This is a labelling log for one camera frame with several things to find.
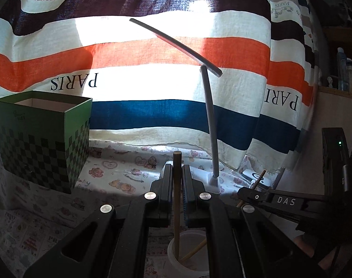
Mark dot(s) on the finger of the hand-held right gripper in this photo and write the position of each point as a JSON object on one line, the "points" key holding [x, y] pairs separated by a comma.
{"points": [[280, 200]]}

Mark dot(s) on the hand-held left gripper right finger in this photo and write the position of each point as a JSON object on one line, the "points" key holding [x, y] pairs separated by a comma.
{"points": [[188, 199]]}

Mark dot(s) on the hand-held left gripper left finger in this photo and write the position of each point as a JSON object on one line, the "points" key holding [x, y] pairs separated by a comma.
{"points": [[166, 197]]}

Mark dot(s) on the bamboo chopstick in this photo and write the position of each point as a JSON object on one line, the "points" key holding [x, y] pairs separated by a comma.
{"points": [[193, 250], [177, 179], [260, 178]]}

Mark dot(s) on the white plastic cup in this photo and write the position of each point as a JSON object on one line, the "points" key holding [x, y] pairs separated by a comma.
{"points": [[190, 263]]}

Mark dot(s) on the white charger pad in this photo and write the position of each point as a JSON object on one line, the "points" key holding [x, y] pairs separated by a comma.
{"points": [[251, 176]]}

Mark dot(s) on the cartoon printed tablecloth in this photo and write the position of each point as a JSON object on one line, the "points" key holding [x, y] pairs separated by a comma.
{"points": [[115, 176]]}

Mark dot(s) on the white desk lamp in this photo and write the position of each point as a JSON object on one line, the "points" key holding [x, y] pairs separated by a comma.
{"points": [[212, 139]]}

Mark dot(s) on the clear plastic bottle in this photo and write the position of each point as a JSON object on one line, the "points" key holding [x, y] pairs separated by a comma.
{"points": [[342, 69]]}

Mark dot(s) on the green checkered box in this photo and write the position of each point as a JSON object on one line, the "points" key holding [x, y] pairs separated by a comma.
{"points": [[42, 150]]}

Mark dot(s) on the striped printed curtain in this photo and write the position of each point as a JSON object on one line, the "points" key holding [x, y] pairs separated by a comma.
{"points": [[135, 63]]}

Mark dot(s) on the wooden shelf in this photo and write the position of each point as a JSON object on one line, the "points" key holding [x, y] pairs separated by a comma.
{"points": [[335, 37]]}

